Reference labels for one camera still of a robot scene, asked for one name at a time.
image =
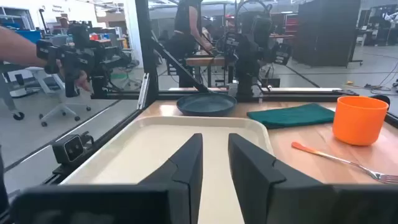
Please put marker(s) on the dark tall cabinet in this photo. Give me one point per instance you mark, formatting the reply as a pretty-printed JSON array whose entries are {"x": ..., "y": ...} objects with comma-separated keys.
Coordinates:
[{"x": 326, "y": 31}]

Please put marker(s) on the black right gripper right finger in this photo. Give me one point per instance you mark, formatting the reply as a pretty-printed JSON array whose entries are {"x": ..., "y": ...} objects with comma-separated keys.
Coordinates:
[{"x": 248, "y": 168}]

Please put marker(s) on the orange plastic cup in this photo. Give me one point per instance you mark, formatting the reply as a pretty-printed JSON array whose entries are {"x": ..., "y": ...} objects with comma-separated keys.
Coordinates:
[{"x": 357, "y": 124}]

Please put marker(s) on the person's forearm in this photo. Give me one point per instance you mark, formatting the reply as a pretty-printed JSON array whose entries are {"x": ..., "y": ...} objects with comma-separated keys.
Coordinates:
[{"x": 18, "y": 46}]

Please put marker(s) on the dark green cloth napkin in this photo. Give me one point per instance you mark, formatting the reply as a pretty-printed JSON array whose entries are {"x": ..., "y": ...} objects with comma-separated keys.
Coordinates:
[{"x": 289, "y": 115}]

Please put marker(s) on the black camera gantry frame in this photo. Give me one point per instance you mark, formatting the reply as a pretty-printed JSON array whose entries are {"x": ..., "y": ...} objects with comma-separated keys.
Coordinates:
[{"x": 146, "y": 46}]

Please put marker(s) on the wooden workbench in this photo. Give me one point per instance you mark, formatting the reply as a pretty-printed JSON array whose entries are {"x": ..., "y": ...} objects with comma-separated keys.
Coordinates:
[{"x": 205, "y": 60}]

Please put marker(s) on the person's hand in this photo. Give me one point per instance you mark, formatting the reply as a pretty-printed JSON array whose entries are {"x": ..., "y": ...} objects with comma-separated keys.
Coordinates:
[{"x": 81, "y": 81}]

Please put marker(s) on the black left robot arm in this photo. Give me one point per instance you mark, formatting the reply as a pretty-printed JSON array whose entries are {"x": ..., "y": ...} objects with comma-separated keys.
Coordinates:
[{"x": 245, "y": 87}]

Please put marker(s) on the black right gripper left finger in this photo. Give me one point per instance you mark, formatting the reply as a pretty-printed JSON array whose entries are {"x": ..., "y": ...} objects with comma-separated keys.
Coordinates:
[{"x": 192, "y": 161}]

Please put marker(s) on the white office chair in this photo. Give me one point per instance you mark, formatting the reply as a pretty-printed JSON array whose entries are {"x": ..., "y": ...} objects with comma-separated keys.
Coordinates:
[{"x": 56, "y": 90}]

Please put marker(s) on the person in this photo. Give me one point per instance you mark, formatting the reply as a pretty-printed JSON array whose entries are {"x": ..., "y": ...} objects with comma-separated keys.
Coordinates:
[{"x": 185, "y": 37}]

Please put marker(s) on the black aluminium table frame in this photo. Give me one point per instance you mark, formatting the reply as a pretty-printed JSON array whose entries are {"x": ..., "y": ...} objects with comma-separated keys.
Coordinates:
[{"x": 295, "y": 95}]

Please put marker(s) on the white bowl with black rim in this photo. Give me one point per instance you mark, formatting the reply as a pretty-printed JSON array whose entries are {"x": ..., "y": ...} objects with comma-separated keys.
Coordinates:
[{"x": 205, "y": 104}]

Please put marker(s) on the small black table-level camera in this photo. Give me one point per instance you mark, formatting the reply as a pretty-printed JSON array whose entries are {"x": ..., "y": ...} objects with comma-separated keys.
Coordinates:
[{"x": 70, "y": 150}]

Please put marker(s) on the beige plastic tray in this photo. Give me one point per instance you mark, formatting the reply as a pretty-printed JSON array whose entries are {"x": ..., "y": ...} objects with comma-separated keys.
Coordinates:
[{"x": 140, "y": 149}]

